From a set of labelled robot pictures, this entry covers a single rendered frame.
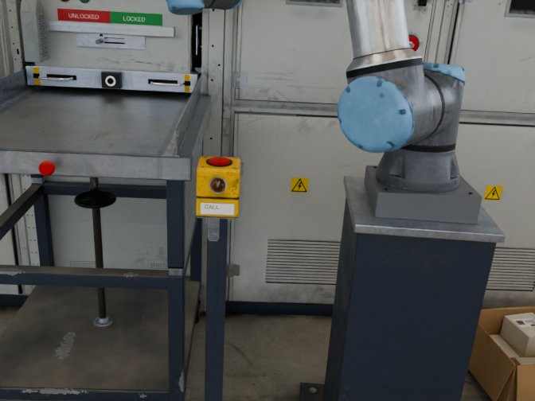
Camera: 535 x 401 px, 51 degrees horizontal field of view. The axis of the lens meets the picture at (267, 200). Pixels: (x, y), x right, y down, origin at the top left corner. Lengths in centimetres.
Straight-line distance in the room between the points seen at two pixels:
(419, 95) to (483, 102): 95
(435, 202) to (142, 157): 65
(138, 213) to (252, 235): 42
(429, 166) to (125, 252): 126
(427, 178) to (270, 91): 79
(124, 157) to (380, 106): 57
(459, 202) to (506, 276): 111
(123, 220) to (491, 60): 138
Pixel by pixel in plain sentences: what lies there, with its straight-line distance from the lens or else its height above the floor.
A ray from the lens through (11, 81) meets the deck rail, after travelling 189.
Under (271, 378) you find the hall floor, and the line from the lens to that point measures 195.
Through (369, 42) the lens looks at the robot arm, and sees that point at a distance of 113.
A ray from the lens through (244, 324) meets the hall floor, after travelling 219.
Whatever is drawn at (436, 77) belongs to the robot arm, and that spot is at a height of 105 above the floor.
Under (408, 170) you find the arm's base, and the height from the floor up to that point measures 85.
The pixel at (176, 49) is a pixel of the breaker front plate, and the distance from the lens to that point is 187.
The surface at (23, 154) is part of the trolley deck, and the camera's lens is 136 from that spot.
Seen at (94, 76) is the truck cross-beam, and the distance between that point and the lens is 193.
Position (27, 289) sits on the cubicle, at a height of 8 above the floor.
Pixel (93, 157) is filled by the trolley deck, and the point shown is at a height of 84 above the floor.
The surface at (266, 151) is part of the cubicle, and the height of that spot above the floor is 67.
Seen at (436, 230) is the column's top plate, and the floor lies 75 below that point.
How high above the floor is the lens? 124
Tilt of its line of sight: 22 degrees down
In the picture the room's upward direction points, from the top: 3 degrees clockwise
